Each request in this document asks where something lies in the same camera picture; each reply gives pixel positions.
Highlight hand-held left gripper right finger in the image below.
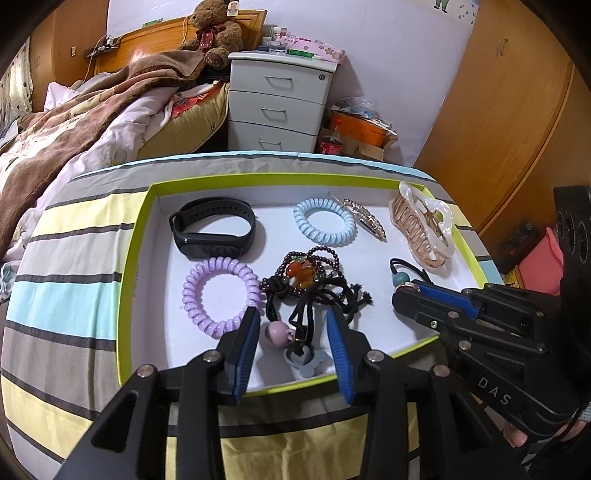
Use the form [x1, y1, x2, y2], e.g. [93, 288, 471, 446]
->
[325, 307, 529, 480]

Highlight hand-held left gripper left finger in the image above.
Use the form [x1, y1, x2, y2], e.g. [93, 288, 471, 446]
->
[53, 305, 262, 480]

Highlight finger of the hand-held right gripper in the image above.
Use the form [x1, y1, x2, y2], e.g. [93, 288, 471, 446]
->
[392, 286, 550, 357]
[413, 280, 561, 333]

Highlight black hair ties with charms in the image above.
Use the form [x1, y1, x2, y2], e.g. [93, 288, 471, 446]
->
[261, 272, 372, 380]

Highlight teal bead black hair tie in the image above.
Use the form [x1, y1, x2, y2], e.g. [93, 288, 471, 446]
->
[389, 257, 435, 296]

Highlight purple spiral hair tie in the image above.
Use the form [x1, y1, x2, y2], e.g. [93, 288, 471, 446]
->
[182, 257, 262, 340]

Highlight dark red bead bracelet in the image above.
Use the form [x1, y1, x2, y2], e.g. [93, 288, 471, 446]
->
[259, 246, 345, 301]

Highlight rhinestone hair clip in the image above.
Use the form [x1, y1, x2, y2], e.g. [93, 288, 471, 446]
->
[330, 196, 387, 241]

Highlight white tray green rim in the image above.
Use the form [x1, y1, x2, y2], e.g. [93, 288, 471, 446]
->
[115, 178, 505, 398]

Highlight blue spiral hair tie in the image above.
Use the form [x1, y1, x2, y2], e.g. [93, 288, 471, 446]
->
[293, 198, 357, 245]

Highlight person's right forearm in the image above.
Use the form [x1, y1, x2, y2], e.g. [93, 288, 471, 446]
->
[524, 406, 591, 480]

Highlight person's right hand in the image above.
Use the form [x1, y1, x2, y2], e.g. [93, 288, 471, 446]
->
[503, 421, 533, 448]

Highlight white claw hair clip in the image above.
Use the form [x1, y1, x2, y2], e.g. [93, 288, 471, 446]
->
[388, 181, 455, 269]

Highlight pink bag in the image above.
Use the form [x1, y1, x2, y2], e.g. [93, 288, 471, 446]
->
[517, 228, 566, 290]

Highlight black smart band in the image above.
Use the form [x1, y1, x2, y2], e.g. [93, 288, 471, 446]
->
[168, 198, 257, 258]

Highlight orange storage bin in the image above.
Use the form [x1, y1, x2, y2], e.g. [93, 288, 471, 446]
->
[329, 111, 389, 149]

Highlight cola bottle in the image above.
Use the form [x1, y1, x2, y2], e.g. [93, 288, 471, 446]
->
[318, 127, 345, 156]

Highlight wooden wardrobe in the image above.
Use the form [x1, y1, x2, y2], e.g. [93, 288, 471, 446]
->
[411, 0, 591, 241]

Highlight yellow patterned pillow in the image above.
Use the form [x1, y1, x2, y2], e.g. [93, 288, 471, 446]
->
[139, 83, 230, 160]

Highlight pale quilt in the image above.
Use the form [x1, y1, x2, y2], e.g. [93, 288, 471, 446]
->
[0, 74, 185, 241]

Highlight white drawer nightstand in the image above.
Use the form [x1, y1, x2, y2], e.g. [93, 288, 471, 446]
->
[226, 50, 345, 155]

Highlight pink floral box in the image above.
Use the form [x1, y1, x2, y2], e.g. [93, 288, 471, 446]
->
[288, 37, 347, 64]

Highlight bed with blankets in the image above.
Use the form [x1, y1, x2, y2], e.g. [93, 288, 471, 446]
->
[0, 48, 206, 259]

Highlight brown teddy bear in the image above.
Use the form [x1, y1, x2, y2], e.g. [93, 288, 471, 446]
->
[178, 0, 244, 70]

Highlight wooden headboard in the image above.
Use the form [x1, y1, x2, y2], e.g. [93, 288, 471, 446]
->
[85, 9, 269, 86]

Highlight patterned curtain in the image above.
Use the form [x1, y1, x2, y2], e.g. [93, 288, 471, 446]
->
[0, 46, 35, 121]

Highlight wooden cabinet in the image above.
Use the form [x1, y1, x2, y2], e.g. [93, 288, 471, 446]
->
[28, 0, 112, 88]

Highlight wall sticker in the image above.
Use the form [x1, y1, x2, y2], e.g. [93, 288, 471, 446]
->
[431, 0, 481, 19]

